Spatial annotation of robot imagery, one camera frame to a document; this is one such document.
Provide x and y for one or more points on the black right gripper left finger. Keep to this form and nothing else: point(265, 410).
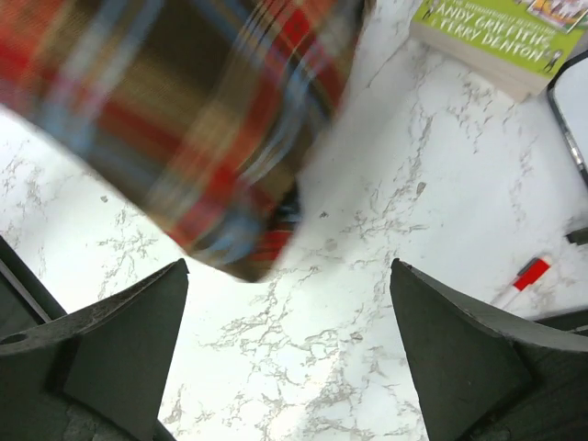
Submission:
point(98, 373)

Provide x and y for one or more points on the red capped whiteboard marker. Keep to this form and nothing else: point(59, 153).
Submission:
point(527, 276)

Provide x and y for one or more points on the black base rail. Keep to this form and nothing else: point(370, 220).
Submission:
point(25, 302)

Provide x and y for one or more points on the green treehouse paperback book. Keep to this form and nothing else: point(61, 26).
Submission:
point(519, 46)

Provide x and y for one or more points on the red brown plaid shirt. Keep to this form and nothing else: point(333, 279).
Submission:
point(200, 113)

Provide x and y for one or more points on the black framed whiteboard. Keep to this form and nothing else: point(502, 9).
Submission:
point(567, 98)

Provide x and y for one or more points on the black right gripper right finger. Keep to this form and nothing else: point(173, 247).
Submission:
point(482, 373)

